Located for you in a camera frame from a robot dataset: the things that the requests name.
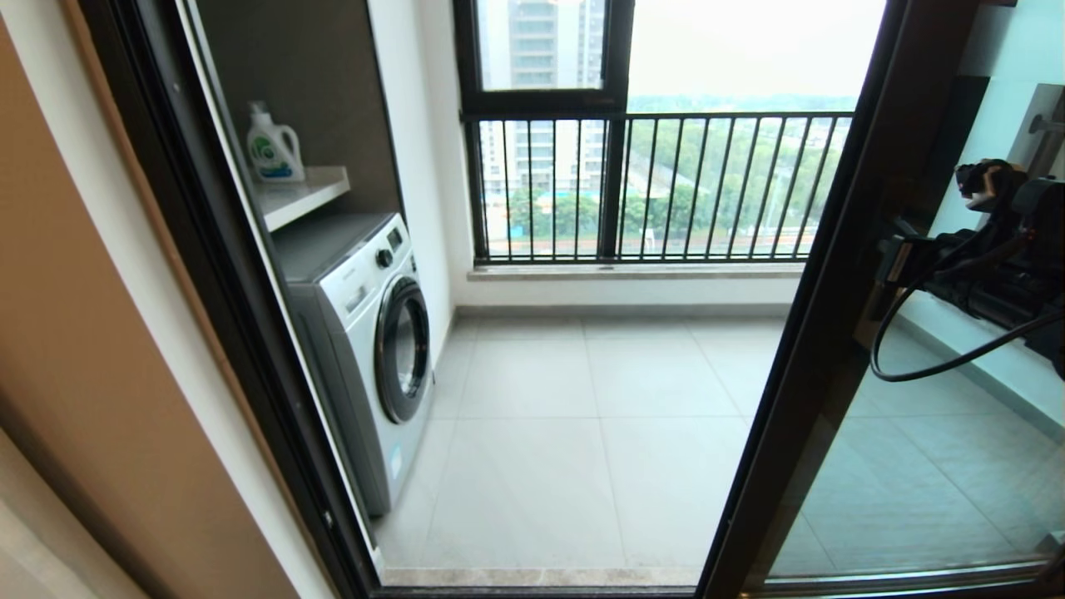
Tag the black metal balcony railing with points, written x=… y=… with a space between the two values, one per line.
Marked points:
x=732 y=116
x=1047 y=125

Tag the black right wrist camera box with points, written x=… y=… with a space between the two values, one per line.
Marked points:
x=1019 y=200

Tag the brown cabinet back panel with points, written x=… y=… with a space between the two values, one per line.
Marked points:
x=316 y=83

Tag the white detergent bottle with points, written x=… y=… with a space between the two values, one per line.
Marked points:
x=273 y=152

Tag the grey stone window sill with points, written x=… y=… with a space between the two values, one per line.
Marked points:
x=632 y=270

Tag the white shelf board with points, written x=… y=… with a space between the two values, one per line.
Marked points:
x=299 y=198

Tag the dark framed sliding glass door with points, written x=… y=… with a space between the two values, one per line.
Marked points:
x=849 y=291

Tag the white front-load washing machine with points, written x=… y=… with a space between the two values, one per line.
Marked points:
x=366 y=333

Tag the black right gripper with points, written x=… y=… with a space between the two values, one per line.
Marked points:
x=1007 y=287

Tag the black window frame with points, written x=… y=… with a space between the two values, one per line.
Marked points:
x=541 y=101

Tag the dark framed glass door panel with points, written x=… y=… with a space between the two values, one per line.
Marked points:
x=965 y=116

